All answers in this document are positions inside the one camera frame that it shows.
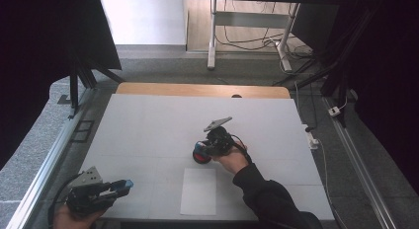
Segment black metal stand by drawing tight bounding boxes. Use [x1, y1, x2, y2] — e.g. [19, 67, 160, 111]
[57, 54, 126, 120]
[272, 1, 379, 128]

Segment white desk frame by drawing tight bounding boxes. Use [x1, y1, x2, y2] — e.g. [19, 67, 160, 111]
[207, 0, 301, 73]

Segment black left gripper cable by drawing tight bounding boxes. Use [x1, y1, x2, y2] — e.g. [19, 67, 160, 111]
[47, 173, 83, 229]

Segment person's right hand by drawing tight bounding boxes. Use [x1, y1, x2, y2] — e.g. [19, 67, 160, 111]
[211, 140, 250, 176]

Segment aluminium floor rail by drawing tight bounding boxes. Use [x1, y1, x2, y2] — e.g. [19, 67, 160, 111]
[321, 96, 399, 229]
[5, 87, 97, 229]

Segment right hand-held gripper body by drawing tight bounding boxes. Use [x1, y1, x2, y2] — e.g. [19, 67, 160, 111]
[203, 115, 237, 158]

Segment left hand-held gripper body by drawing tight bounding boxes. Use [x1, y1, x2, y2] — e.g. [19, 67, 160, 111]
[65, 166, 115, 217]

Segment white paper sheet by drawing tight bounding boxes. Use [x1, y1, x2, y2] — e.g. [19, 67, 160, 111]
[179, 168, 218, 216]

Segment white power strip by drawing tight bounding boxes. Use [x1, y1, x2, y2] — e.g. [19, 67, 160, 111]
[301, 123, 320, 150]

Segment round red ink pad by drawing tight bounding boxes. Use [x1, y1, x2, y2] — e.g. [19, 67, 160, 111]
[192, 149, 213, 165]

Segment person's left hand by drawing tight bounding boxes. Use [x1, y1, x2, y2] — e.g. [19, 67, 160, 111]
[52, 202, 108, 229]

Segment black floor cables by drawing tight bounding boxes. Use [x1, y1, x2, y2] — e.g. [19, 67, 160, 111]
[214, 0, 317, 87]

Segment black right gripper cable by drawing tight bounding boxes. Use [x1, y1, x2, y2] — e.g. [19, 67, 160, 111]
[229, 133, 254, 165]

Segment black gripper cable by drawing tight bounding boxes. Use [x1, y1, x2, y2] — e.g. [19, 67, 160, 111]
[47, 173, 83, 229]
[229, 133, 254, 165]

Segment black curtain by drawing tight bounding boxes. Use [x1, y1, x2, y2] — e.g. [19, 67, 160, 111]
[0, 0, 124, 171]
[291, 0, 419, 193]

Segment white table mat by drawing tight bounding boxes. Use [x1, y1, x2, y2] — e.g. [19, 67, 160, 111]
[81, 93, 336, 221]

